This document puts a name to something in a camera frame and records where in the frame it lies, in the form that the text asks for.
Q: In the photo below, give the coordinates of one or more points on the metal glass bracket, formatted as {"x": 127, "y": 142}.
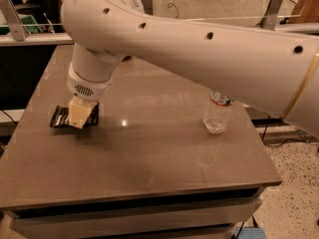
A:
{"x": 148, "y": 6}
{"x": 17, "y": 30}
{"x": 269, "y": 19}

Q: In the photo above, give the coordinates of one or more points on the clear glass barrier panel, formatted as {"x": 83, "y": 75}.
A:
{"x": 171, "y": 17}

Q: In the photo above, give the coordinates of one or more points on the right metal glass bracket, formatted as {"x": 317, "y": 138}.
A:
{"x": 269, "y": 19}

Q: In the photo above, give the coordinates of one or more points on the red apple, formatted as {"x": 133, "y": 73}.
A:
{"x": 126, "y": 58}

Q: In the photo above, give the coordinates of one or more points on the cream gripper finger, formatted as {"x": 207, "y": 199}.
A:
{"x": 82, "y": 112}

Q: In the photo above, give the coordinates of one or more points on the left metal glass bracket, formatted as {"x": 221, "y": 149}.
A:
{"x": 17, "y": 30}

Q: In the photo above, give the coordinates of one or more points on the black rxbar chocolate wrapper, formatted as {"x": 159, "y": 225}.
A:
{"x": 60, "y": 117}

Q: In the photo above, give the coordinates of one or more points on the middle metal glass bracket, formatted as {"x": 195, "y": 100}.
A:
{"x": 148, "y": 6}

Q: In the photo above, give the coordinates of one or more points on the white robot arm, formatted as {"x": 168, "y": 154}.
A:
{"x": 277, "y": 73}

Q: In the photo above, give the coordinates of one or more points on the green bin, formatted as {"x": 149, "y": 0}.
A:
{"x": 28, "y": 21}

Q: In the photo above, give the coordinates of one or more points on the clear plastic water bottle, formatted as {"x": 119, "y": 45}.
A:
{"x": 217, "y": 112}

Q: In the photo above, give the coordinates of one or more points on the blue perforated box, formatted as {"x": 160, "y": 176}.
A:
{"x": 249, "y": 233}

